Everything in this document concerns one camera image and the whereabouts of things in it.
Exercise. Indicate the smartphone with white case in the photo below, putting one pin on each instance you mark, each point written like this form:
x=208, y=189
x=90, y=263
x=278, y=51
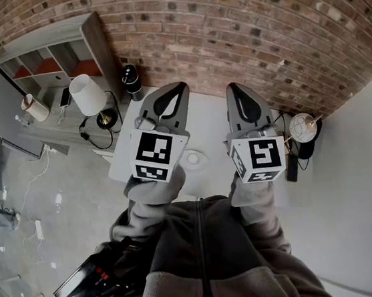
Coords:
x=64, y=97

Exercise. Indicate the black phone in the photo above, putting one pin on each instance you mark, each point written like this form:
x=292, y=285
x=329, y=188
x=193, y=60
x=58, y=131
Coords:
x=292, y=169

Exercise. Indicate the black thermos bottle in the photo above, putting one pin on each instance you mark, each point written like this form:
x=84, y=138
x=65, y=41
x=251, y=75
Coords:
x=132, y=82

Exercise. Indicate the white wall charger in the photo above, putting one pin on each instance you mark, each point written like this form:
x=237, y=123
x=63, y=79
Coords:
x=48, y=148

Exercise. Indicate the white plate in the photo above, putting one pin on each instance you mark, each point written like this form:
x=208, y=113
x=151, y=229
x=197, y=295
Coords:
x=204, y=164

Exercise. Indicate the hand-held gripper camera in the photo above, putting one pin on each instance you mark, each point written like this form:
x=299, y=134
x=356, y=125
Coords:
x=145, y=123
x=268, y=130

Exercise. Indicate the white shade table lamp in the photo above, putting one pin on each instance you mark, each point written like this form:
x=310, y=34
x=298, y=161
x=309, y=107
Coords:
x=86, y=94

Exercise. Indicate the person's left forearm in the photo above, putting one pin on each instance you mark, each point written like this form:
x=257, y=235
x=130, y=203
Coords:
x=149, y=202

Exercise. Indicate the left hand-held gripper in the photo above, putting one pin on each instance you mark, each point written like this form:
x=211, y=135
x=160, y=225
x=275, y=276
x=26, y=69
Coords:
x=154, y=148

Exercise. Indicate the grey wooden desk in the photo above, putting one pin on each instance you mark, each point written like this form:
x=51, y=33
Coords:
x=66, y=129

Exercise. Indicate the grey wooden shelf unit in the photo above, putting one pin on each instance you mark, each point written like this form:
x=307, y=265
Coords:
x=60, y=55

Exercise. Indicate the white desk with drawers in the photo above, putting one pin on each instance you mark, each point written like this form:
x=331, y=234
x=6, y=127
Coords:
x=211, y=134

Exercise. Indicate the black waist-mounted box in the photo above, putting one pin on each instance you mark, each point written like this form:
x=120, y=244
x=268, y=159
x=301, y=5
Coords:
x=84, y=278

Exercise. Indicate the left hand-held gripper camera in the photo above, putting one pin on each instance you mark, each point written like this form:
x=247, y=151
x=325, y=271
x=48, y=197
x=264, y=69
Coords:
x=145, y=123

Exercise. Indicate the white cylindrical container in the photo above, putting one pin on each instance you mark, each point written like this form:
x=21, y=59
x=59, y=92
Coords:
x=34, y=107

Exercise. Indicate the small clear bottle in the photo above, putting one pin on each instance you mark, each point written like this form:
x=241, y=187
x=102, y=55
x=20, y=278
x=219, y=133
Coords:
x=22, y=121

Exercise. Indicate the right hand-held gripper camera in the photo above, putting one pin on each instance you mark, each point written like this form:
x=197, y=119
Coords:
x=268, y=130

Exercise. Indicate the person's right forearm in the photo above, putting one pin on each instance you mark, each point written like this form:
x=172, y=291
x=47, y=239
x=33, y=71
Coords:
x=259, y=212

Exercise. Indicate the globe lamp with brass base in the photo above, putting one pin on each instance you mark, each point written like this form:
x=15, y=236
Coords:
x=301, y=125

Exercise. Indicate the white power strip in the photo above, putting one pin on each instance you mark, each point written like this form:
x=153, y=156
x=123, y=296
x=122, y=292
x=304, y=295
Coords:
x=39, y=229

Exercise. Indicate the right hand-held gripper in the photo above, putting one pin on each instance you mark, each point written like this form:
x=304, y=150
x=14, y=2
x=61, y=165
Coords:
x=261, y=155

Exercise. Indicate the person's grey fleece jacket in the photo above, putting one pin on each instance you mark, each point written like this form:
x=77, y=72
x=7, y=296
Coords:
x=204, y=270

